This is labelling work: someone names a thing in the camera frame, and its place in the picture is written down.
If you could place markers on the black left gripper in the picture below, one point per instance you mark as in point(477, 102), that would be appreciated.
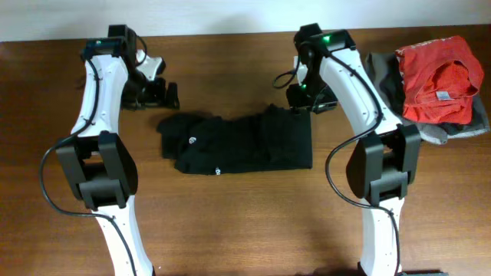
point(155, 96)

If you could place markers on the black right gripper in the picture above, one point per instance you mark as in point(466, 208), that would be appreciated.
point(295, 101)

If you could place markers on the black polo shirt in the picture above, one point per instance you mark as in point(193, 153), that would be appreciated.
point(275, 139)

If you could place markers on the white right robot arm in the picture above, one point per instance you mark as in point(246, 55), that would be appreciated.
point(373, 169)

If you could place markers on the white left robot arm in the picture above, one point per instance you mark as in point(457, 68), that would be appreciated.
point(120, 75)

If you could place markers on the grey folded garment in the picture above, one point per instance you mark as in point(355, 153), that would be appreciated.
point(382, 69)

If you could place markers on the red folded shirt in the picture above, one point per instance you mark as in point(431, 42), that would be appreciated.
point(440, 79)

